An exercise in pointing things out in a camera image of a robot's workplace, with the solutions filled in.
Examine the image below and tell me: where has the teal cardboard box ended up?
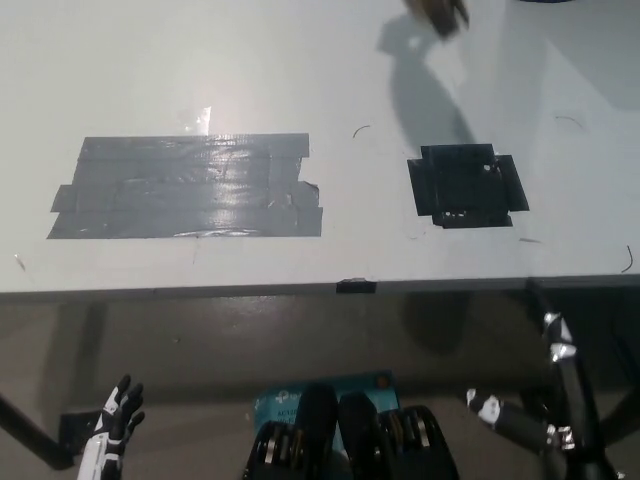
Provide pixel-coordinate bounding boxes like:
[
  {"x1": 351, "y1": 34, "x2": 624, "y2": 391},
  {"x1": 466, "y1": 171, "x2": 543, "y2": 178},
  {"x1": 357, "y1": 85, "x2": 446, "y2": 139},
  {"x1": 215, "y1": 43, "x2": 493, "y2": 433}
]
[{"x1": 252, "y1": 369, "x2": 401, "y2": 454}]

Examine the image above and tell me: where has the small black tape strip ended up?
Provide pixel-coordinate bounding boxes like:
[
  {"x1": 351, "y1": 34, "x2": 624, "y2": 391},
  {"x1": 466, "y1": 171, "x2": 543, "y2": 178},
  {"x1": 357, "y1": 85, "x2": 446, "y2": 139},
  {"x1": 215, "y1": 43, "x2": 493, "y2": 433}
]
[{"x1": 336, "y1": 276, "x2": 378, "y2": 295}]

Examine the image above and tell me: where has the beige paper plate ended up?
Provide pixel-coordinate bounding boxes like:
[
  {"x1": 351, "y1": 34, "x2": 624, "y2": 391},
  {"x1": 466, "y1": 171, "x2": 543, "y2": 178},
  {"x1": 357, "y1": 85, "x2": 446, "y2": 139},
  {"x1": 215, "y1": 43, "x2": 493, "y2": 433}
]
[{"x1": 403, "y1": 0, "x2": 472, "y2": 38}]

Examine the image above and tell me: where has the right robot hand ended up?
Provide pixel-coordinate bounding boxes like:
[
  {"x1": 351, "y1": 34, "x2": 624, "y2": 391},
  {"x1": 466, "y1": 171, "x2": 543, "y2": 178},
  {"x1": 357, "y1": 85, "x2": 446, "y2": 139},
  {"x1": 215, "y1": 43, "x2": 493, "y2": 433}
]
[{"x1": 466, "y1": 388, "x2": 550, "y2": 450}]

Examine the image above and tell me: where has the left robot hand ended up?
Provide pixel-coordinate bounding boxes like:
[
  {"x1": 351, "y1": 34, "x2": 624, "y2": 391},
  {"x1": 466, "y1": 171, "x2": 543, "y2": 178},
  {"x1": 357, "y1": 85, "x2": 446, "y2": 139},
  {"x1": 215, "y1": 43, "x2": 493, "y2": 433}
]
[{"x1": 93, "y1": 374, "x2": 147, "y2": 444}]

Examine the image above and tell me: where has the black table leg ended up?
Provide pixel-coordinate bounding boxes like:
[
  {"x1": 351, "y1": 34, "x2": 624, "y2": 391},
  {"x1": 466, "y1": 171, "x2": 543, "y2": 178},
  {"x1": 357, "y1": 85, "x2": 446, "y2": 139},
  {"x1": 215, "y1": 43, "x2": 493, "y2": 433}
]
[{"x1": 0, "y1": 391, "x2": 70, "y2": 472}]

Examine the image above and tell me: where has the grey duct tape patch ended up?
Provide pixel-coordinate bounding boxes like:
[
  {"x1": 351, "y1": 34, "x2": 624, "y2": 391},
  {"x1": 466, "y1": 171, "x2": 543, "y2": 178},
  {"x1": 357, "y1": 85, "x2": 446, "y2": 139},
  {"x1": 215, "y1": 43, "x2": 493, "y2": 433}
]
[{"x1": 46, "y1": 132, "x2": 325, "y2": 241}]

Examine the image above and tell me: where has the black tape patch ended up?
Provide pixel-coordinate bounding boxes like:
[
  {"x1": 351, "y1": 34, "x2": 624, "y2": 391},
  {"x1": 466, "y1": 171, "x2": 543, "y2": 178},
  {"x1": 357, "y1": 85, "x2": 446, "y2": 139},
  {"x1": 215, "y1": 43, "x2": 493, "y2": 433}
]
[{"x1": 406, "y1": 142, "x2": 531, "y2": 229}]

